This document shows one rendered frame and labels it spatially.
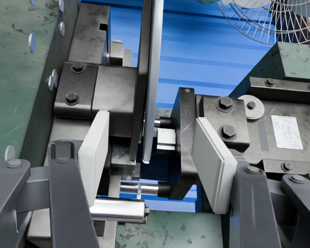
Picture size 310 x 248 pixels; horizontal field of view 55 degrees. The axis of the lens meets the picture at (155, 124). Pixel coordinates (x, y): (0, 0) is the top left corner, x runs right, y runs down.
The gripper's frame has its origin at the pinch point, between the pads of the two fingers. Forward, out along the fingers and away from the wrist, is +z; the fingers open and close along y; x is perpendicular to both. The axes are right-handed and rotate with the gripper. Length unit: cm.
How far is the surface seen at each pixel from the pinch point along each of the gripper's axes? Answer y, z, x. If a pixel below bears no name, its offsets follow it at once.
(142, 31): -0.9, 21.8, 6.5
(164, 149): 5.4, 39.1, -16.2
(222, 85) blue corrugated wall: 61, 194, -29
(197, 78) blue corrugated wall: 42, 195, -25
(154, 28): 0.0, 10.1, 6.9
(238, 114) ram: 17.7, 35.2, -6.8
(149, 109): 0.1, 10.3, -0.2
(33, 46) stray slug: -13.2, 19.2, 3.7
